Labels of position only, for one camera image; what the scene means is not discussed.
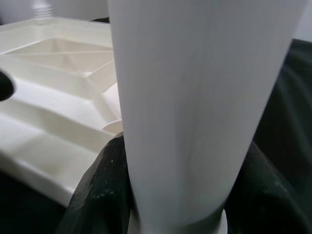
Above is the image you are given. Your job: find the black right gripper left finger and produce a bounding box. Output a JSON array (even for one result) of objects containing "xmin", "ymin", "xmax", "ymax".
[{"xmin": 56, "ymin": 131, "xmax": 135, "ymax": 234}]

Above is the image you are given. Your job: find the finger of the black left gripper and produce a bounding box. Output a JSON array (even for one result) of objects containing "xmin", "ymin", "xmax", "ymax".
[{"xmin": 0, "ymin": 69, "xmax": 15, "ymax": 102}]

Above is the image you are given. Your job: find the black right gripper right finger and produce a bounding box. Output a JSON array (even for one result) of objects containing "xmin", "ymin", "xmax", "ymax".
[{"xmin": 223, "ymin": 141, "xmax": 312, "ymax": 234}]

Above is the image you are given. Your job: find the white plastic table top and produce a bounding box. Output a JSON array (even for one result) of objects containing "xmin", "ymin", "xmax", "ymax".
[{"xmin": 0, "ymin": 17, "xmax": 125, "ymax": 208}]

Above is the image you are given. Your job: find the white tapered plastic table leg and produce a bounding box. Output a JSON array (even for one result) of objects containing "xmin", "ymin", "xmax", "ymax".
[
  {"xmin": 107, "ymin": 0, "xmax": 304, "ymax": 234},
  {"xmin": 34, "ymin": 0, "xmax": 56, "ymax": 18}
]

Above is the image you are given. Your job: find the black table cloth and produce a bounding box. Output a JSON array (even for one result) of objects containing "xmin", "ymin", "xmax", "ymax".
[{"xmin": 0, "ymin": 16, "xmax": 312, "ymax": 234}]

